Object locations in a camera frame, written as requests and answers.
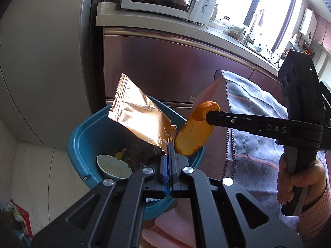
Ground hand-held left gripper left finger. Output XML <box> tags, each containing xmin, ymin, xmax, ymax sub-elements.
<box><xmin>30</xmin><ymin>145</ymin><xmax>170</xmax><ymax>248</ymax></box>

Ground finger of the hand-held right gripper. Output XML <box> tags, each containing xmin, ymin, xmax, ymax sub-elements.
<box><xmin>205</xmin><ymin>111</ymin><xmax>259</xmax><ymax>135</ymax></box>

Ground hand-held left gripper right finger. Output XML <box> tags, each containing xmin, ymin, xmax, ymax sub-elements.
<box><xmin>170</xmin><ymin>145</ymin><xmax>303</xmax><ymax>248</ymax></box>

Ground orange peel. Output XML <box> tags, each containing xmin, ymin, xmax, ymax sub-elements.
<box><xmin>175</xmin><ymin>101</ymin><xmax>221</xmax><ymax>157</ymax></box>

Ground white blue-dotted paper cup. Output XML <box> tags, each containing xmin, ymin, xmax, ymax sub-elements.
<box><xmin>97</xmin><ymin>154</ymin><xmax>133</xmax><ymax>182</ymax></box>

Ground blue plastic bin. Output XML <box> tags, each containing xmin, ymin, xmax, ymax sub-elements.
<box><xmin>68</xmin><ymin>95</ymin><xmax>205</xmax><ymax>221</ymax></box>

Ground person's right forearm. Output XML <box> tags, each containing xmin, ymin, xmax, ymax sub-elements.
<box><xmin>297</xmin><ymin>178</ymin><xmax>331</xmax><ymax>241</ymax></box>

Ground person's right hand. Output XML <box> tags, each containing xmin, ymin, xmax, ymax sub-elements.
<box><xmin>277</xmin><ymin>152</ymin><xmax>327</xmax><ymax>210</ymax></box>

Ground grey fringed cloth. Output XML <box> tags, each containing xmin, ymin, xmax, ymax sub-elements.
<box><xmin>214</xmin><ymin>69</ymin><xmax>326</xmax><ymax>212</ymax></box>

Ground pink table cover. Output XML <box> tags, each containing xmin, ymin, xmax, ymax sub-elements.
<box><xmin>193</xmin><ymin>76</ymin><xmax>233</xmax><ymax>179</ymax></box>

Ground person's pink clothing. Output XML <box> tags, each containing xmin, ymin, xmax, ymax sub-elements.
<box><xmin>141</xmin><ymin>201</ymin><xmax>187</xmax><ymax>248</ymax></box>

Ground white water heater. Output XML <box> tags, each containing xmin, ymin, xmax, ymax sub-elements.
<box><xmin>300</xmin><ymin>8</ymin><xmax>317</xmax><ymax>38</ymax></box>

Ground metal kitchen faucet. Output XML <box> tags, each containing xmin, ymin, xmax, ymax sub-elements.
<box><xmin>248</xmin><ymin>9</ymin><xmax>265</xmax><ymax>44</ymax></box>

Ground purple base cabinets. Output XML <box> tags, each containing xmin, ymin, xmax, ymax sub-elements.
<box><xmin>103</xmin><ymin>27</ymin><xmax>285</xmax><ymax>109</ymax></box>

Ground kitchen window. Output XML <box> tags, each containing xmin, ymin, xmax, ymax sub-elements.
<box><xmin>215</xmin><ymin>0</ymin><xmax>303</xmax><ymax>55</ymax></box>

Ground white microwave oven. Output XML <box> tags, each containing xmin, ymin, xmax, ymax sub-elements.
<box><xmin>120</xmin><ymin>0</ymin><xmax>221</xmax><ymax>22</ymax></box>

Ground red bag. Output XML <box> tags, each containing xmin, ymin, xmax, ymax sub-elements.
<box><xmin>6</xmin><ymin>199</ymin><xmax>33</xmax><ymax>238</ymax></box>

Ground grey refrigerator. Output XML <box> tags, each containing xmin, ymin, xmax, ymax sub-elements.
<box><xmin>0</xmin><ymin>0</ymin><xmax>109</xmax><ymax>150</ymax></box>

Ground pink wall cabinet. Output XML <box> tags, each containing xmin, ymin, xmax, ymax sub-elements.
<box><xmin>314</xmin><ymin>13</ymin><xmax>331</xmax><ymax>47</ymax></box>

